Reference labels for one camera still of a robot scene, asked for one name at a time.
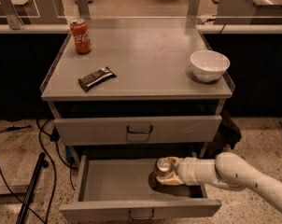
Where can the dark cloth behind cabinet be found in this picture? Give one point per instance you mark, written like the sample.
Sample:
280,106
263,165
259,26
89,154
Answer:
227,135

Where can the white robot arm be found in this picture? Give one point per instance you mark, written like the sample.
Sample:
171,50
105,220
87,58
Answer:
227,171

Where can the grey desk background right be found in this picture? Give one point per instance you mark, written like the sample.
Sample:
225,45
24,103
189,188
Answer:
249,12

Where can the black pole on floor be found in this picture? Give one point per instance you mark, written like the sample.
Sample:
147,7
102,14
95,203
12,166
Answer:
25,204

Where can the grey metal drawer cabinet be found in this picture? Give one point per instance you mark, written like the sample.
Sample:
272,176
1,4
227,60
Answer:
151,60

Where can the dark wrapped snack bar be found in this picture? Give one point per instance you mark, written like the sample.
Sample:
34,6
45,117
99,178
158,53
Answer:
95,78

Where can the open grey middle drawer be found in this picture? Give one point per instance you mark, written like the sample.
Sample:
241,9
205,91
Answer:
124,190

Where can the red cola can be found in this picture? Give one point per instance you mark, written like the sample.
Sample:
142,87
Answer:
80,32

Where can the white ceramic bowl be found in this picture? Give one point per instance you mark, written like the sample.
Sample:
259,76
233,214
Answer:
208,65

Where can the grey desk background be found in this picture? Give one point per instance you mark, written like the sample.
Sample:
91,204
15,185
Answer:
36,11
249,12

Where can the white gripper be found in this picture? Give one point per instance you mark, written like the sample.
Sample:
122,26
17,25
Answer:
188,169

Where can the orange soda can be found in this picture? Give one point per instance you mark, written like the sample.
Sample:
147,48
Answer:
162,167

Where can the closed grey upper drawer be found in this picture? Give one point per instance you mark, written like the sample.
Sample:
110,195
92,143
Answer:
137,130

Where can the grey desk background left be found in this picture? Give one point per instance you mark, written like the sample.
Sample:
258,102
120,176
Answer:
36,11

